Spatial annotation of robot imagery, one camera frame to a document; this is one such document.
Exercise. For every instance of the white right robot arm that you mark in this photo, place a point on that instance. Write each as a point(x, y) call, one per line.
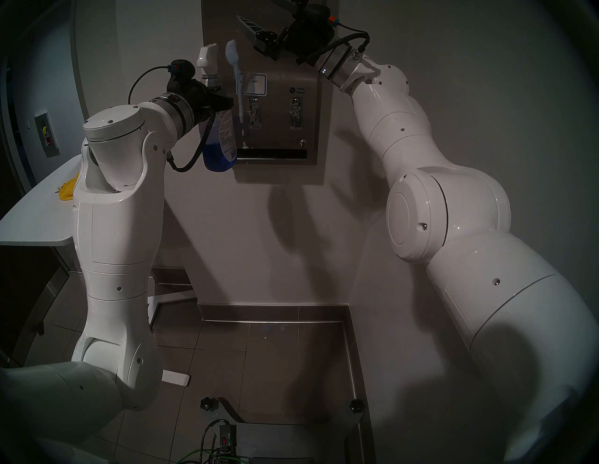
point(468, 234)

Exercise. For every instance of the white cleaner foam streak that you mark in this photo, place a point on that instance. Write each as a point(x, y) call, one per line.
point(236, 70)

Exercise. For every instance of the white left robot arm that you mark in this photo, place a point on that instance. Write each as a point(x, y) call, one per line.
point(117, 224)

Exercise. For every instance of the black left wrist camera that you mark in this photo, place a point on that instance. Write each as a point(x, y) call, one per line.
point(181, 70)

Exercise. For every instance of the gray wall switch box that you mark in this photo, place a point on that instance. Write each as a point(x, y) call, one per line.
point(47, 134)

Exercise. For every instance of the white overbed table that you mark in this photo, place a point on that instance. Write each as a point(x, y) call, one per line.
point(32, 220)

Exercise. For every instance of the gray robot base plate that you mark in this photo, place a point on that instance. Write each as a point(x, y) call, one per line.
point(290, 439)

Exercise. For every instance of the black base knob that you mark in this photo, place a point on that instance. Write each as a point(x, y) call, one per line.
point(357, 406)
point(207, 403)

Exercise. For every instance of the black box with red light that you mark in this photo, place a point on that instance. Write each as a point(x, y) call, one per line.
point(228, 437)

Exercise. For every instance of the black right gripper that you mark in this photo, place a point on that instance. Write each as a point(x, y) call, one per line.
point(306, 39)

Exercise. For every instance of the stainless steel wall dispenser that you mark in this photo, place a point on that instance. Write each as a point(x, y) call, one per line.
point(285, 126)

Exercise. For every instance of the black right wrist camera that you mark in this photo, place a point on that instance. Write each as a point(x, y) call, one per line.
point(320, 12)

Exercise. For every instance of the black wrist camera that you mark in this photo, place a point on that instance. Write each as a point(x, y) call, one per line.
point(320, 12)
point(181, 70)

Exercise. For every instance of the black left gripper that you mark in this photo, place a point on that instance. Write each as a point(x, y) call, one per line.
point(192, 100)

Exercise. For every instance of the yellow cleaning cloth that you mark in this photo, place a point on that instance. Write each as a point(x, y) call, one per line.
point(69, 187)

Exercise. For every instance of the blue cleaner spray bottle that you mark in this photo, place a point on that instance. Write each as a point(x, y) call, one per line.
point(217, 149)

